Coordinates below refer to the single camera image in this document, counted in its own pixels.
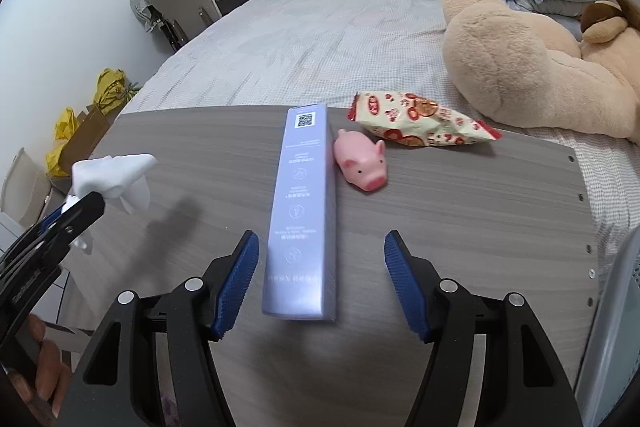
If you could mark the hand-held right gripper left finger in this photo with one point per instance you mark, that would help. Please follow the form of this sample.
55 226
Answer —
237 287

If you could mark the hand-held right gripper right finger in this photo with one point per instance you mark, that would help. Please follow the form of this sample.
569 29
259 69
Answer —
405 287

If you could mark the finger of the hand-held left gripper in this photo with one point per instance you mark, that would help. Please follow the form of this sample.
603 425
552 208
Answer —
54 219
85 219

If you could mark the white tissue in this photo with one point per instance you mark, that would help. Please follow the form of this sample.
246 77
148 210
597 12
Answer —
120 172

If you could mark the long purple carton box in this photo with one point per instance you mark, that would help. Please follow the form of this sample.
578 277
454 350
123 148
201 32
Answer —
300 232

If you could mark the grey perforated plastic basket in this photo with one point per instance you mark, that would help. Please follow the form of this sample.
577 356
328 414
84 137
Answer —
615 347

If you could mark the person's left hand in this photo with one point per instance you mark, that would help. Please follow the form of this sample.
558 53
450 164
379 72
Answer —
50 367

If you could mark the brown cardboard box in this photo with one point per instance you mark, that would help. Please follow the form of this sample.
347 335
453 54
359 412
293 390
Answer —
87 132

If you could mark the yellow plastic bag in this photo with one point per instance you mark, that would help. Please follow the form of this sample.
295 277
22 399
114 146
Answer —
110 87
65 132

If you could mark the pink rubber pig toy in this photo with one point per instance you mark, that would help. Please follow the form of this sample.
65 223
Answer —
360 162

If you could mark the red and white snack packet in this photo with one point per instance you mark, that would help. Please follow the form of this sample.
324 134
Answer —
415 117

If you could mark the grey upholstered chair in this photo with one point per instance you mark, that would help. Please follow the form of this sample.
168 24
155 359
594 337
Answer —
182 2

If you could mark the large beige teddy bear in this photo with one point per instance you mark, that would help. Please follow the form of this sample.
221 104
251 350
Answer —
515 72

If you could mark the bed with white sheet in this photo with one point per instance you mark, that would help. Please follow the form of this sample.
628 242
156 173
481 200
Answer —
325 32

